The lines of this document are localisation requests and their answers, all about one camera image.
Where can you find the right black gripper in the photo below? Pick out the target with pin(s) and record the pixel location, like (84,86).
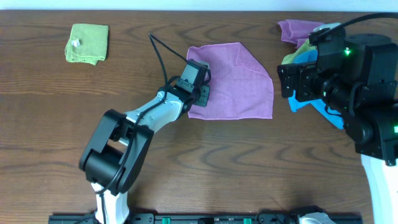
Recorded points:
(290,81)

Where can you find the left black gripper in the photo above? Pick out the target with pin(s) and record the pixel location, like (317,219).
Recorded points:
(203,96)

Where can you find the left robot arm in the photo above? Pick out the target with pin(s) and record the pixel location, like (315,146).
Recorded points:
(115,153)

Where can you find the purple cloth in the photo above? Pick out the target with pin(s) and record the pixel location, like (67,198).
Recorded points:
(296,31)
(240,87)

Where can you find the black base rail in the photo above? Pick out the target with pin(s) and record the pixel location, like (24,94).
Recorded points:
(149,218)

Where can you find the folded green cloth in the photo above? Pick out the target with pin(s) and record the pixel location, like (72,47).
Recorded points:
(88,43)

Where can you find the green cloth in pile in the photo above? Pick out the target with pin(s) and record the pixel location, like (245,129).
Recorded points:
(305,53)

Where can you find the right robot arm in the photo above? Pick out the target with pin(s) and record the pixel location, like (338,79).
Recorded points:
(355,76)

